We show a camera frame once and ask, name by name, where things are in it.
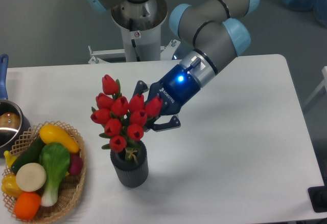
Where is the dark grey ribbed vase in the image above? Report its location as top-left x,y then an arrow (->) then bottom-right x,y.
110,141 -> 149,188

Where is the dark green cucumber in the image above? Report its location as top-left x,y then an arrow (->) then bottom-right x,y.
10,137 -> 45,174

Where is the white frame at right edge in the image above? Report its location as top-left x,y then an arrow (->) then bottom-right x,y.
302,66 -> 326,113

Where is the black device at table edge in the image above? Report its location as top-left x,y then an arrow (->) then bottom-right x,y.
308,186 -> 326,213

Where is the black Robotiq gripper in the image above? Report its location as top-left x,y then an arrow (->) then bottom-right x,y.
132,64 -> 200,132

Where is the red tulip bouquet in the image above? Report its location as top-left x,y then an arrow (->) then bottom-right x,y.
90,74 -> 164,163

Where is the green bok choy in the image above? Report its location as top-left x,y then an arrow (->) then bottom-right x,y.
39,142 -> 70,207

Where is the purple red radish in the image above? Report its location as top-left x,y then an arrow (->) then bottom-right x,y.
68,154 -> 83,175

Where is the yellow bell pepper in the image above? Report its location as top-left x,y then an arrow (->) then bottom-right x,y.
1,173 -> 23,198

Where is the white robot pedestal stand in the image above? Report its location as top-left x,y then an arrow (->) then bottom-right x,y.
89,0 -> 180,63

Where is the yellow banana tip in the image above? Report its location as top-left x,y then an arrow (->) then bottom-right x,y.
4,150 -> 17,168

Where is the yellow squash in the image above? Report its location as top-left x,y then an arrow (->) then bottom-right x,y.
39,124 -> 80,153

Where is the woven wicker basket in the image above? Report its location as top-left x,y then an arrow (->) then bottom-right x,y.
1,121 -> 86,223

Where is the blue handled steel saucepan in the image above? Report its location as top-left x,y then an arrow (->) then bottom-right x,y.
1,54 -> 30,158

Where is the orange fruit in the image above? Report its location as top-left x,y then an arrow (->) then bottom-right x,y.
14,192 -> 41,221

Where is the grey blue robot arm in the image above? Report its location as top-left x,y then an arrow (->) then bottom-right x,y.
88,0 -> 260,131

